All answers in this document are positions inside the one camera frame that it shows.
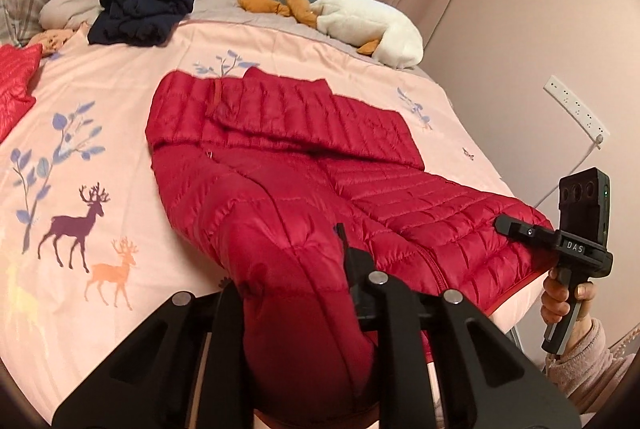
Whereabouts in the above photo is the white cable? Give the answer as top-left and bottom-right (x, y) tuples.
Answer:
(527, 135), (603, 210)

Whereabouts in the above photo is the peach printed cloth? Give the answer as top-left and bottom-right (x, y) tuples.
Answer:
(26, 26), (81, 57)

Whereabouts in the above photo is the person's right hand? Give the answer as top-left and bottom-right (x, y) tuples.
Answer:
(541, 270), (599, 326)

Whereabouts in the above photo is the pink deer printed blanket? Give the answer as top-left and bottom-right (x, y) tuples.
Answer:
(0, 15), (546, 415)

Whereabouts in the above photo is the navy blue clothing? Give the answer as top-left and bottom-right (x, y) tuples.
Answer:
(87, 0), (196, 47)

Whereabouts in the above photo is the person's right forearm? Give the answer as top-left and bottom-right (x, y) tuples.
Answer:
(544, 318), (640, 410)

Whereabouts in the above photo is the white goose plush toy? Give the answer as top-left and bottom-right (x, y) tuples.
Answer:
(237, 0), (425, 70)

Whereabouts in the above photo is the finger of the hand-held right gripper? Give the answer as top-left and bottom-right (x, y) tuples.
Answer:
(494, 215), (559, 256)

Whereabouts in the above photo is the white power strip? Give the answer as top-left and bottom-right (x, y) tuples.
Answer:
(543, 75), (612, 143)

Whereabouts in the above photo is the grey bed sheet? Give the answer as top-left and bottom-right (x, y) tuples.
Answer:
(137, 0), (453, 97)

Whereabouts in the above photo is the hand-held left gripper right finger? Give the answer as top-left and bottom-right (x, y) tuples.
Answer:
(334, 223), (583, 429)

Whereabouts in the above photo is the grey crumpled cloth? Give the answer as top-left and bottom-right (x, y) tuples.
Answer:
(39, 0), (107, 31)

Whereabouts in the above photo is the light red down jacket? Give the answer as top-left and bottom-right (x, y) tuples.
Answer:
(0, 43), (45, 142)

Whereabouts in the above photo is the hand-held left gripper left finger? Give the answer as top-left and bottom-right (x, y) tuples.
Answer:
(51, 281), (256, 429)

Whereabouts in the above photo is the dark red down jacket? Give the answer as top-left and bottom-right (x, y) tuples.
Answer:
(145, 66), (555, 429)

